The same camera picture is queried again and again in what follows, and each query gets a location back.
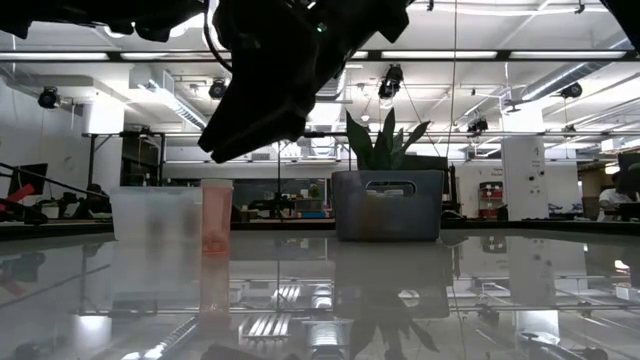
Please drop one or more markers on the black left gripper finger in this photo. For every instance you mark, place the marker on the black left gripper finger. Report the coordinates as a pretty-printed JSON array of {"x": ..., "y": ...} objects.
[
  {"x": 280, "y": 125},
  {"x": 235, "y": 115}
]

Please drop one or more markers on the orange-pink pill bottle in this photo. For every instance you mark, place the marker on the orange-pink pill bottle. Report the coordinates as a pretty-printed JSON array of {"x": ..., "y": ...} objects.
[{"x": 216, "y": 215}]

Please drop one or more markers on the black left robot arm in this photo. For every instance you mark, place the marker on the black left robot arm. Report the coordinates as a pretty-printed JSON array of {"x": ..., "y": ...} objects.
[{"x": 75, "y": 15}]

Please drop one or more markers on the dark grey plastic bin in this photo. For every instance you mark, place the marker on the dark grey plastic bin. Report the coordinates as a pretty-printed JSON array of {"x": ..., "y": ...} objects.
[{"x": 350, "y": 215}]

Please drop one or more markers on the translucent plastic bin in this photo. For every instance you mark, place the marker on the translucent plastic bin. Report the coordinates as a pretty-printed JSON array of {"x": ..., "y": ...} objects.
[{"x": 150, "y": 215}]

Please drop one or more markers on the black ceiling spotlight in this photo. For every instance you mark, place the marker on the black ceiling spotlight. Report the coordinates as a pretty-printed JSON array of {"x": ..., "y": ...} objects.
[
  {"x": 48, "y": 97},
  {"x": 571, "y": 91},
  {"x": 218, "y": 90},
  {"x": 477, "y": 125},
  {"x": 390, "y": 82}
]

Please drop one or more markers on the black shelving unit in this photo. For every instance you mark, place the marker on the black shelving unit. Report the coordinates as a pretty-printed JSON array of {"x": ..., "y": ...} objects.
[{"x": 140, "y": 160}]

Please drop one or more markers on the snake plant in white pot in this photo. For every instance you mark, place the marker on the snake plant in white pot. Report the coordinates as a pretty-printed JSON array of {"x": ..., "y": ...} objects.
[{"x": 385, "y": 145}]

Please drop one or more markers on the person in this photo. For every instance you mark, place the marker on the person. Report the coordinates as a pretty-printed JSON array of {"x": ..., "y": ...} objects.
[
  {"x": 95, "y": 200},
  {"x": 612, "y": 197}
]

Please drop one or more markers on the black tilted monitor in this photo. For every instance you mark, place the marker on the black tilted monitor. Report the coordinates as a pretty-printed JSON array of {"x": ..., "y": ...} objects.
[{"x": 30, "y": 175}]

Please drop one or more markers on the red storage shelf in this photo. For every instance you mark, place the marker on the red storage shelf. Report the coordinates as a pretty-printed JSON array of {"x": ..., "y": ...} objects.
[{"x": 490, "y": 199}]

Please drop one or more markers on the red clip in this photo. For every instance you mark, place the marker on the red clip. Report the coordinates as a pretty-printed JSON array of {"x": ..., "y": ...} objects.
[{"x": 20, "y": 192}]

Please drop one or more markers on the white building pillar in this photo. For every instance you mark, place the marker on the white building pillar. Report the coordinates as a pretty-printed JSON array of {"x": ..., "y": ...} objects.
[{"x": 522, "y": 175}]

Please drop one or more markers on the dark green-lit monitor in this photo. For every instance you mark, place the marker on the dark green-lit monitor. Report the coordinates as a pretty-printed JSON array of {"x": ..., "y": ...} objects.
[{"x": 629, "y": 172}]

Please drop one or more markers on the black aluminium station frame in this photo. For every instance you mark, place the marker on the black aluminium station frame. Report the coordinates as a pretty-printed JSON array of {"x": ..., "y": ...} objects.
[{"x": 504, "y": 55}]

